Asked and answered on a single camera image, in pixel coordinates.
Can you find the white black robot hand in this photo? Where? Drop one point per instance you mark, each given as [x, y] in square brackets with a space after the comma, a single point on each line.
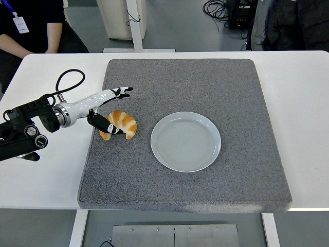
[84, 105]

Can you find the person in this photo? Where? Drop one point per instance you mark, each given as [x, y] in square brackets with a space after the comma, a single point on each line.
[38, 15]
[290, 23]

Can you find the golden croissant bread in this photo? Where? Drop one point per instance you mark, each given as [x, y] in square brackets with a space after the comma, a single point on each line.
[126, 121]

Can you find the white table post with base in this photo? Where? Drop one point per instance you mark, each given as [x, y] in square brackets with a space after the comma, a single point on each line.
[136, 31]

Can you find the pale grey round plate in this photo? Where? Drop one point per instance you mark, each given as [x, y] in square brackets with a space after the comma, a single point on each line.
[185, 141]

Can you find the white table leg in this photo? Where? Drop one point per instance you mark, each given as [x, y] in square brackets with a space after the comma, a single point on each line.
[271, 231]
[78, 229]

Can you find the grey fabric mat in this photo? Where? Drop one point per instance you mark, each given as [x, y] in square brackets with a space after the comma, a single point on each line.
[180, 87]

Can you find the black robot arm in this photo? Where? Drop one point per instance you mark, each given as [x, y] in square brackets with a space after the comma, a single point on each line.
[23, 128]

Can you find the black equipment box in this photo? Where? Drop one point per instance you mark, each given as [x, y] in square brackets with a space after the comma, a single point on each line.
[241, 14]

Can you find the white cabinet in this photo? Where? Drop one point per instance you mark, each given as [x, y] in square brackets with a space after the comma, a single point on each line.
[115, 20]

